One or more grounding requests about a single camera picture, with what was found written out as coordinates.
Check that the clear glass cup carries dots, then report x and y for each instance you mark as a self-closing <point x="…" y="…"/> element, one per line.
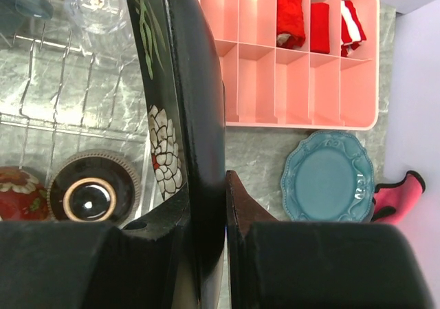
<point x="97" y="16"/>

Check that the pink cloth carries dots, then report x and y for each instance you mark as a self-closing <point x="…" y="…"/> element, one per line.
<point x="394" y="201"/>

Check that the cream bowl brown stripes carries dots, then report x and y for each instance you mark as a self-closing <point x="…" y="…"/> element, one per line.
<point x="23" y="196"/>

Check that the black floral square plate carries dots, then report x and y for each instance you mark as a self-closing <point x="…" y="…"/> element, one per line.
<point x="185" y="98"/>

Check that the green mug cream inside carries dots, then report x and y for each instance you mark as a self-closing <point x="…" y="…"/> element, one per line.
<point x="42" y="9"/>

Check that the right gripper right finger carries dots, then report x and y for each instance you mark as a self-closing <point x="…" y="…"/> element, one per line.
<point x="275" y="264"/>

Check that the wire dish rack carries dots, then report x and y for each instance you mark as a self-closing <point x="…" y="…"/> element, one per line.
<point x="57" y="100"/>

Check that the teal scalloped plate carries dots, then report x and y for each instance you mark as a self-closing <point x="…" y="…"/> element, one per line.
<point x="328" y="177"/>

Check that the red white item in tray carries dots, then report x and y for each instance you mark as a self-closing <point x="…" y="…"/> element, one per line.
<point x="352" y="33"/>

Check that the pink compartment tray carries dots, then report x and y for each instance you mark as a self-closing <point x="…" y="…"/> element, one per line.
<point x="270" y="86"/>

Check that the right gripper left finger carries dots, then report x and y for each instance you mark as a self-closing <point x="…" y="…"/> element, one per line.
<point x="147" y="264"/>

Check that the dark brown patterned bowl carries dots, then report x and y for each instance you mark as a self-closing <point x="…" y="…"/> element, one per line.
<point x="94" y="186"/>

